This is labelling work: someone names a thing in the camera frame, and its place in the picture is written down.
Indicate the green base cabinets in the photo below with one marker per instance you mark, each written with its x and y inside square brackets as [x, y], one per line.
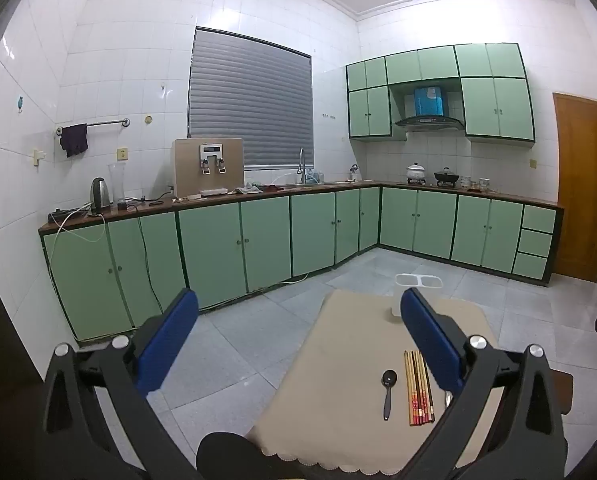
[213, 245]

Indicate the black plastic spoon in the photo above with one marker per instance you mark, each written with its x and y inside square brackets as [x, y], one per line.
[389, 378]

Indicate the crumpled dish cloth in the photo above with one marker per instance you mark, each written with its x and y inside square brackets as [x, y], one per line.
[248, 189]

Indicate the green wall cabinets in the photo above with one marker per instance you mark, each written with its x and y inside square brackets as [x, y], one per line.
[493, 105]

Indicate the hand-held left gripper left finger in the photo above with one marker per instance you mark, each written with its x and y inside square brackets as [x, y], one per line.
[171, 340]

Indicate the brown wooden stool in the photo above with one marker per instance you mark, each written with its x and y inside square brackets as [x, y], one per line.
[563, 390]

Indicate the wall switch box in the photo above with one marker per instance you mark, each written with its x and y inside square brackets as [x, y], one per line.
[39, 157]

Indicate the range hood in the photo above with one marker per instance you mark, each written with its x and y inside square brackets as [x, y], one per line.
[431, 102]

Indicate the brown water dispenser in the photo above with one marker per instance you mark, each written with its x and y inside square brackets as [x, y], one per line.
[186, 170]

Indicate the black stool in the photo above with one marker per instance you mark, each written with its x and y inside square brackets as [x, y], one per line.
[228, 455]

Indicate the bundle of chopsticks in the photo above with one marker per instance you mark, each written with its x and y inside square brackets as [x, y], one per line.
[416, 400]

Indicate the black wok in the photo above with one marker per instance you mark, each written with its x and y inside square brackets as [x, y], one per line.
[446, 176]

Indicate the clear glass pitcher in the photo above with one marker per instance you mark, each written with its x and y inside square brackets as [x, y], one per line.
[117, 185]

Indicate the wooden door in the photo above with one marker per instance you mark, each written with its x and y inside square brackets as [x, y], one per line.
[578, 185]

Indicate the grey window blind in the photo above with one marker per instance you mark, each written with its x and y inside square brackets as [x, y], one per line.
[248, 100]

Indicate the dark towel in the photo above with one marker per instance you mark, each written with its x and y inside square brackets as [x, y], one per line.
[74, 140]

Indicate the metal towel rail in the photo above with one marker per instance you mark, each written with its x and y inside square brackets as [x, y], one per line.
[108, 122]

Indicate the white utensil holder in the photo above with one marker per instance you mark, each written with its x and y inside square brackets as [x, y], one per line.
[397, 305]

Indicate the metal sink faucet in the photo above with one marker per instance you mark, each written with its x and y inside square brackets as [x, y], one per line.
[301, 165]

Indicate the steel electric kettle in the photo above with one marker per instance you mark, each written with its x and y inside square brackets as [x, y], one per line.
[101, 197]

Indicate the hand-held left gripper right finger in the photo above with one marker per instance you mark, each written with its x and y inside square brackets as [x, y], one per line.
[428, 340]

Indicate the black power strip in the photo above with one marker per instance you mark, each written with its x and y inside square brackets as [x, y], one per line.
[66, 214]

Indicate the white cooking pot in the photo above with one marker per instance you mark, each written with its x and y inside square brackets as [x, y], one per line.
[416, 171]

